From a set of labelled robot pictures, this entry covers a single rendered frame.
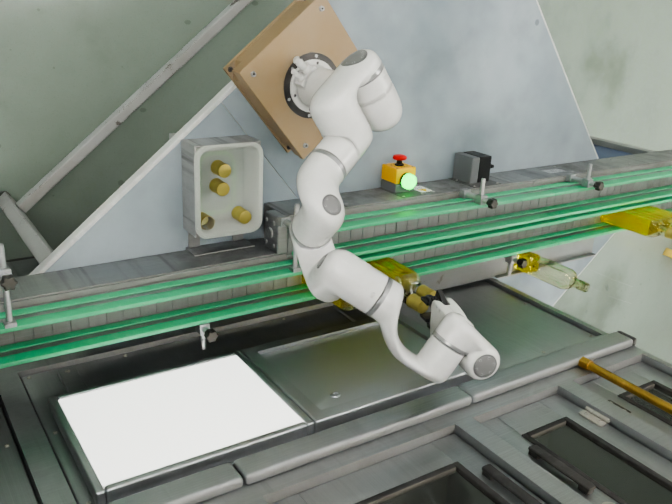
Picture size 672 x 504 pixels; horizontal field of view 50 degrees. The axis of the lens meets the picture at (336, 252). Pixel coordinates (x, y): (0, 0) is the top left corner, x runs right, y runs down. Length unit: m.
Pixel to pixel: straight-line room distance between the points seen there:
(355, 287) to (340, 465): 0.34
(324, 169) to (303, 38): 0.46
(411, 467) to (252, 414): 0.33
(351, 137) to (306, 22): 0.41
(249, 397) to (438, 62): 1.10
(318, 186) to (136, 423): 0.58
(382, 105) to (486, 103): 0.82
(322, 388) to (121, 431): 0.43
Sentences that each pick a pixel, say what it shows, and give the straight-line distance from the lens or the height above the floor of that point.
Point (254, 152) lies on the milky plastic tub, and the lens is 1.75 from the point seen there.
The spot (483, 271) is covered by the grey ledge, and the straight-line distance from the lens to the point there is 2.28.
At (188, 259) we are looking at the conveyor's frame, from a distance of 1.75.
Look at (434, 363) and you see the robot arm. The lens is 1.40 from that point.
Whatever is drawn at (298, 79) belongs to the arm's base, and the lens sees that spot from 1.72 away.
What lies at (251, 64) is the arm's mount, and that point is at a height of 0.84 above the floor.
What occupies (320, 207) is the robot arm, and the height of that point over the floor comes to 1.26.
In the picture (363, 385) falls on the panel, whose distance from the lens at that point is 1.60.
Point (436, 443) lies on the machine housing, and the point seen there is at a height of 1.44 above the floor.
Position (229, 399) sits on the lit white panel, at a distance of 1.53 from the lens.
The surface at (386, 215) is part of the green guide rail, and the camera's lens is 1.88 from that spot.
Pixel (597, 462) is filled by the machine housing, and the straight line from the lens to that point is 1.58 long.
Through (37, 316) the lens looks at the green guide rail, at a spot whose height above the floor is 0.94.
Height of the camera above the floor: 2.33
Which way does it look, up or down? 51 degrees down
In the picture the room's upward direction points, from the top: 120 degrees clockwise
